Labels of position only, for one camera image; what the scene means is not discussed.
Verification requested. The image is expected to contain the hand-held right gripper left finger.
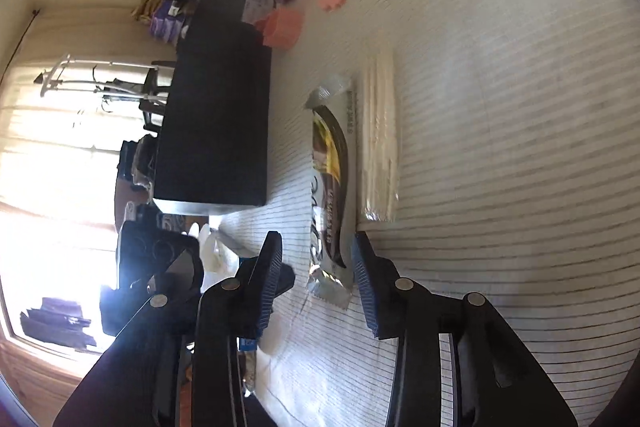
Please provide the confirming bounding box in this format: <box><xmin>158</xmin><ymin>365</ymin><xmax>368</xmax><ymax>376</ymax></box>
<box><xmin>52</xmin><ymin>231</ymin><xmax>284</xmax><ymax>427</ymax></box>

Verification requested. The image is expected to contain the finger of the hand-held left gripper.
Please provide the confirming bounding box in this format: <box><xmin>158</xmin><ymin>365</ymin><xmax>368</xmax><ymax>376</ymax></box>
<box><xmin>272</xmin><ymin>263</ymin><xmax>297</xmax><ymax>302</ymax></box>

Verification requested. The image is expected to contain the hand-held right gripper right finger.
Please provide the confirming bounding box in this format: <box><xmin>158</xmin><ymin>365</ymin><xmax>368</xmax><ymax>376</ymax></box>
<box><xmin>351</xmin><ymin>231</ymin><xmax>596</xmax><ymax>427</ymax></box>

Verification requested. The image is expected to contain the white wrapper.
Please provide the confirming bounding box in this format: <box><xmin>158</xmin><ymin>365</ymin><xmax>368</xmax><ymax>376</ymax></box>
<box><xmin>189</xmin><ymin>222</ymin><xmax>257</xmax><ymax>290</ymax></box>

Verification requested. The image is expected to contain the yellow picture chocolate bar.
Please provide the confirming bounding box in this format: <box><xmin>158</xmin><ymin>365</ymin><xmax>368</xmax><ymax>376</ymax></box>
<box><xmin>304</xmin><ymin>74</ymin><xmax>360</xmax><ymax>311</ymax></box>

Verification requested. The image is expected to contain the black box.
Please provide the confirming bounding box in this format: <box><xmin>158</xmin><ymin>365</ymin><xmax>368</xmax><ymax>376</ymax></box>
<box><xmin>151</xmin><ymin>0</ymin><xmax>274</xmax><ymax>208</ymax></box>

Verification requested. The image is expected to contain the window curtain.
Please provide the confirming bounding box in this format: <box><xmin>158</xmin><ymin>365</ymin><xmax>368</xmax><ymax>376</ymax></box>
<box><xmin>0</xmin><ymin>7</ymin><xmax>173</xmax><ymax>348</ymax></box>

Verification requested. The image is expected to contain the pack of white sticks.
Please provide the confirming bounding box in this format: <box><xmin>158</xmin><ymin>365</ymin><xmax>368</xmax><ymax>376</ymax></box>
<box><xmin>356</xmin><ymin>51</ymin><xmax>402</xmax><ymax>224</ymax></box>

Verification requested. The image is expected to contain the striped white cloth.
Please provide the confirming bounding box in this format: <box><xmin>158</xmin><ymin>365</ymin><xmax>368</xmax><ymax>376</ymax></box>
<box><xmin>215</xmin><ymin>0</ymin><xmax>640</xmax><ymax>427</ymax></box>

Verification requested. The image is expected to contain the stack of purple packets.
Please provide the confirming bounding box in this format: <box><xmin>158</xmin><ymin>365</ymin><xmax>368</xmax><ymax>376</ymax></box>
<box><xmin>149</xmin><ymin>0</ymin><xmax>193</xmax><ymax>45</ymax></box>

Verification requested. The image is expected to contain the pink flower-shaped cup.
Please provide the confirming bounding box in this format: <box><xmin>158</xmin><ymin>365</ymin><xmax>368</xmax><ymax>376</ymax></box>
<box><xmin>254</xmin><ymin>8</ymin><xmax>307</xmax><ymax>51</ymax></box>

